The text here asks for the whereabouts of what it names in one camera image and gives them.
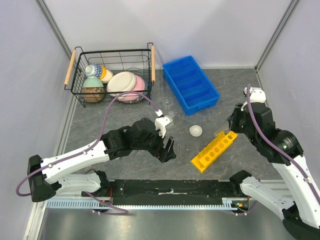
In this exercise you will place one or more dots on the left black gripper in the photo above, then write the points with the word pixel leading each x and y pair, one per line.
pixel 163 155

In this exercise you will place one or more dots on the cream white plate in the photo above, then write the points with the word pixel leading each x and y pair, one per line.
pixel 121 82

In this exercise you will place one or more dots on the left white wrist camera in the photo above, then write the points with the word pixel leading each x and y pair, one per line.
pixel 162 124

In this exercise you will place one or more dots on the brown ceramic bowl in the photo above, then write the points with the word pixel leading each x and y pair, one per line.
pixel 93 94

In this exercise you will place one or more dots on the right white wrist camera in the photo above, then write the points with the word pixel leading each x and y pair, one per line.
pixel 256 95

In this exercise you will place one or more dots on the black wire dish basket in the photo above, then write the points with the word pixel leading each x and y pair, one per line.
pixel 139 61

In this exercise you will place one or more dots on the mint green bowl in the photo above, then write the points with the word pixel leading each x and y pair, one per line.
pixel 92 82

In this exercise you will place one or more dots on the clear glass funnel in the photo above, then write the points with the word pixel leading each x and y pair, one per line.
pixel 167 103

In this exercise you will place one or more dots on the pink plate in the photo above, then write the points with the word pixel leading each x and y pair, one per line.
pixel 139 86

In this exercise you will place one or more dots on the yellow test tube rack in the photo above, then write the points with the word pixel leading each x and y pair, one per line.
pixel 213 150

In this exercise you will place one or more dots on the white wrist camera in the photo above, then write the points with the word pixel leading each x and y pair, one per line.
pixel 162 124
pixel 256 95

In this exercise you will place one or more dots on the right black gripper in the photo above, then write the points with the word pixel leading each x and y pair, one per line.
pixel 233 119

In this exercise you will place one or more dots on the blue white patterned bowl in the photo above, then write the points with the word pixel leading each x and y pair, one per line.
pixel 94 70

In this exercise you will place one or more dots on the blue plastic divided bin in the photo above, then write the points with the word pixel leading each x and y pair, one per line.
pixel 190 85

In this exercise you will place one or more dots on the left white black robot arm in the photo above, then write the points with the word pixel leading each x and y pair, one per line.
pixel 56 175

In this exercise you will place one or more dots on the yellow white bowl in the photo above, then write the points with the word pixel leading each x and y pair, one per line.
pixel 106 75

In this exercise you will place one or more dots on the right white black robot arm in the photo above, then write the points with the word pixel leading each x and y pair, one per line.
pixel 300 215

